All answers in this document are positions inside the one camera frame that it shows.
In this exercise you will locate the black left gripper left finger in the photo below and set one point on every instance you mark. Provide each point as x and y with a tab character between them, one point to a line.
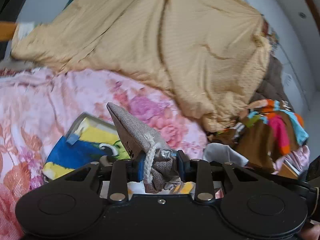
137	168

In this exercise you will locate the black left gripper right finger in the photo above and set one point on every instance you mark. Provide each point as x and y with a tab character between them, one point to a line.
183	166

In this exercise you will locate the grey drawstring pouch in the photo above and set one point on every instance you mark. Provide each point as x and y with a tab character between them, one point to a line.
159	168

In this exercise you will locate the white soft cloth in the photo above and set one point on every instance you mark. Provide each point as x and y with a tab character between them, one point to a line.
221	153

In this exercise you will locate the right hand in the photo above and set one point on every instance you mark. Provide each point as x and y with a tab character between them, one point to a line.
310	230

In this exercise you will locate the grey tray with cartoon picture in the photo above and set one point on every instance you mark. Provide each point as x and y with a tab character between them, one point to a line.
89	139

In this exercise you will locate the colourful striped brown garment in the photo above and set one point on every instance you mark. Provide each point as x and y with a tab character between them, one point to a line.
267	132

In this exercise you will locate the pink floral bedsheet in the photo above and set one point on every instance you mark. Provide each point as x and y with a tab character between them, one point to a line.
38	108

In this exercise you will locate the tan dotted blanket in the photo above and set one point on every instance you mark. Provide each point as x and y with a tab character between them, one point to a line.
209	55

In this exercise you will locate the wooden bed frame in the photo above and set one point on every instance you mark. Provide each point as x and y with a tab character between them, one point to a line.
7	30

